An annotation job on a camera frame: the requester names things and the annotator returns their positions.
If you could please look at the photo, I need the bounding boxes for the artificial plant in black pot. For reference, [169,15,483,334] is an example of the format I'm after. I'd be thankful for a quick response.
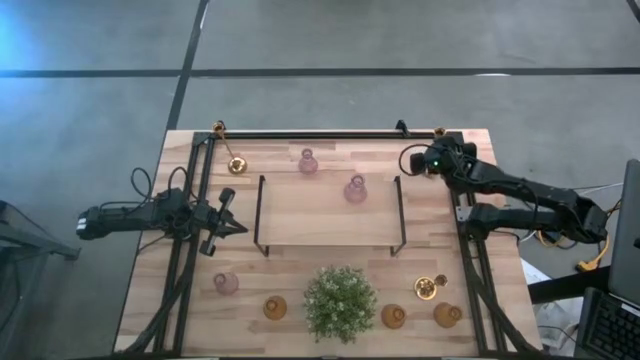
[303,264,379,346]

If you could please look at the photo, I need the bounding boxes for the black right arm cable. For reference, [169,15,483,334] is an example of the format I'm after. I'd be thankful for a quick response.
[398,143,429,178]

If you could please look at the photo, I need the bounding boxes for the black metal stand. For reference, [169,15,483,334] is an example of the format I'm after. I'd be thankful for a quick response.
[0,199,81,360]

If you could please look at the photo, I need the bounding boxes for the pink glass candle holder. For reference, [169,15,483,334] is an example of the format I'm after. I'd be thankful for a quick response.
[213,271,240,296]
[343,173,369,205]
[298,147,320,176]

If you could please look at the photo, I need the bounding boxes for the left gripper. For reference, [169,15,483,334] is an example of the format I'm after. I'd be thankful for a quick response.
[189,188,249,257]

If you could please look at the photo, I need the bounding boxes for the yellow cable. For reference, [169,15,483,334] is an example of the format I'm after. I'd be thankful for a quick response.
[574,234,612,274]

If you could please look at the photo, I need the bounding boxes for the black metal table frame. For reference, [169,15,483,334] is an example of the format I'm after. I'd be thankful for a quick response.
[113,119,541,359]

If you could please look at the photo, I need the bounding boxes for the amber glass candle holder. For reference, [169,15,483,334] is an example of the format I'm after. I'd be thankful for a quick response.
[380,303,408,331]
[432,301,464,330]
[262,294,289,322]

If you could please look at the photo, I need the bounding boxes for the black laptop stand bar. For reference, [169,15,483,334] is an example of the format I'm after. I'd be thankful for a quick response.
[527,264,614,305]

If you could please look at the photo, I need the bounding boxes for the wooden riser shelf black legs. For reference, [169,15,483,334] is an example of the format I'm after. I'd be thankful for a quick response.
[253,173,407,259]

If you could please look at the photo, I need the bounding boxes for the black laptop computer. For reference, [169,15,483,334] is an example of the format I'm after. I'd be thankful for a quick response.
[573,158,640,360]

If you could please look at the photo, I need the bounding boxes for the short gold candlestick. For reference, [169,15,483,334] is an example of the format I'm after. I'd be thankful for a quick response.
[413,273,450,302]

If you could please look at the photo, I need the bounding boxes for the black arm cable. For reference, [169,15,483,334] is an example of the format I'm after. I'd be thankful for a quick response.
[99,166,197,211]
[398,143,429,178]

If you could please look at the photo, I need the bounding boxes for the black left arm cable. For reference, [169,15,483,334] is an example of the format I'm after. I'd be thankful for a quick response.
[99,166,197,211]

